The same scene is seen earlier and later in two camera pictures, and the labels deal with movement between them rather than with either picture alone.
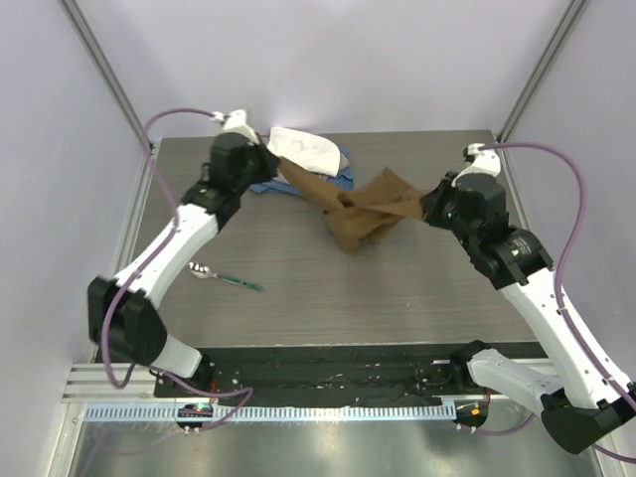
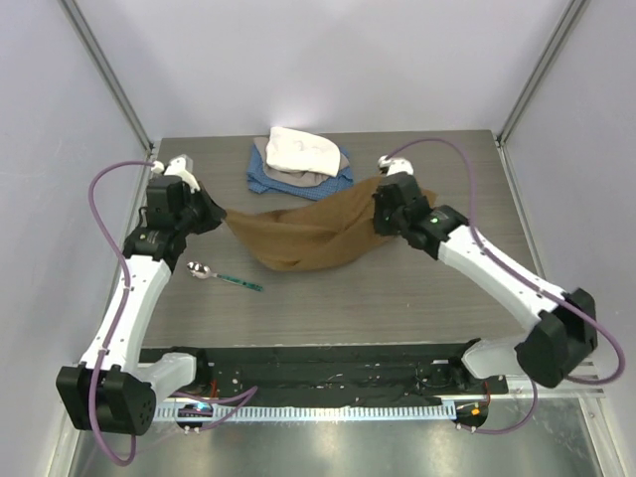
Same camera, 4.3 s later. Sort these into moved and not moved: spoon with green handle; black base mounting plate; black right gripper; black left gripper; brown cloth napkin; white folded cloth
Moved: black right gripper; black left gripper; brown cloth napkin
Not moved: black base mounting plate; white folded cloth; spoon with green handle
